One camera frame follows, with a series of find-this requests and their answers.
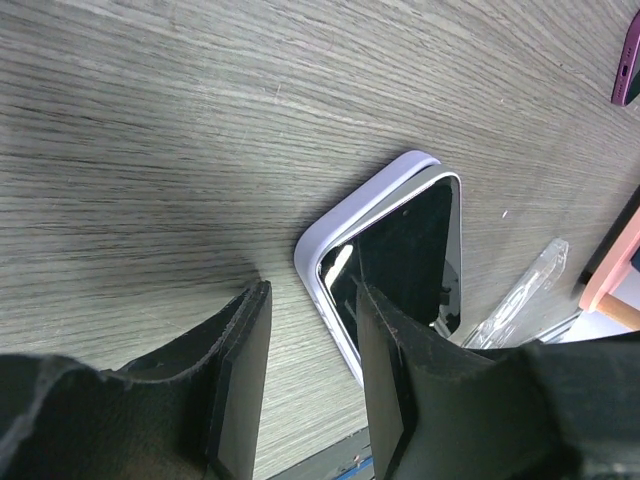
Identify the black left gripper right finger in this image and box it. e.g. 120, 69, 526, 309
357, 284, 639, 479

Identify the clear magsafe phone case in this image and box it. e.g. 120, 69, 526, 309
461, 238, 569, 350

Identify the white phone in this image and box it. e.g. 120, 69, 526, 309
317, 164, 462, 376

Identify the purple phone black screen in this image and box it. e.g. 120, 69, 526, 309
611, 12, 640, 107

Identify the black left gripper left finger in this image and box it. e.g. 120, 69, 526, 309
1, 281, 272, 479

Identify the lilac phone case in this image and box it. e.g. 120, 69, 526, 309
293, 150, 440, 385

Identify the pink tiered wooden shelf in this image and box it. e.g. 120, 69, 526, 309
578, 188, 639, 331

